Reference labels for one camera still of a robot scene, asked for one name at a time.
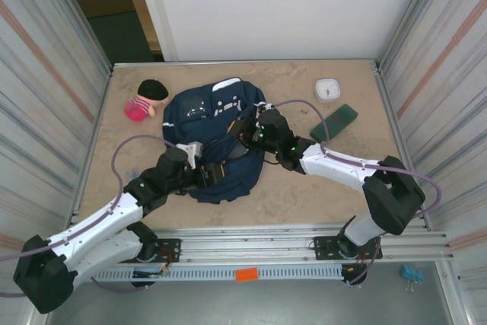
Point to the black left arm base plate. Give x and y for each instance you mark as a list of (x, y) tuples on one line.
[(171, 247)]

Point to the blue binder clip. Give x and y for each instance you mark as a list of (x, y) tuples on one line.
[(411, 273)]

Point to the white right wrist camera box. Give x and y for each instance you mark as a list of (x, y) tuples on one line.
[(266, 106)]

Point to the aluminium rail frame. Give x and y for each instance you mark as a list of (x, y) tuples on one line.
[(247, 243)]

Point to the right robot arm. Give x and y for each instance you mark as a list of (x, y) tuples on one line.
[(335, 161)]

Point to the navy blue backpack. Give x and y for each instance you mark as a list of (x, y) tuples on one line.
[(228, 184)]

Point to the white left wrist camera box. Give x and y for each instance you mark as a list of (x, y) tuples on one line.
[(190, 154)]

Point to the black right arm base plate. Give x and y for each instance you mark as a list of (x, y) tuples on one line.
[(323, 247)]

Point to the dark green pencil case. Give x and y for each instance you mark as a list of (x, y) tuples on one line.
[(338, 119)]

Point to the brown wooden door frame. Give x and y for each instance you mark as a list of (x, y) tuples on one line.
[(140, 5)]

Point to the white square clock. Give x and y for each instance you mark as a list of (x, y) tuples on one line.
[(327, 90)]

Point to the plush doll with black hair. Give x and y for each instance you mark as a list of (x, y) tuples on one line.
[(148, 94)]

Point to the aluminium table edge profile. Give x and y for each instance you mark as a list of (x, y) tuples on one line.
[(247, 62)]

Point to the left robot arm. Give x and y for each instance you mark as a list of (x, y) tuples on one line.
[(95, 222)]

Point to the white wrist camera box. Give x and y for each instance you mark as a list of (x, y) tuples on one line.
[(266, 106), (190, 154)]

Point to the orange tape tag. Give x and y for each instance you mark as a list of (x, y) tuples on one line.
[(246, 275)]

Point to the black controller board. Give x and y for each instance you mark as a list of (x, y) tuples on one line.
[(152, 274), (355, 273)]

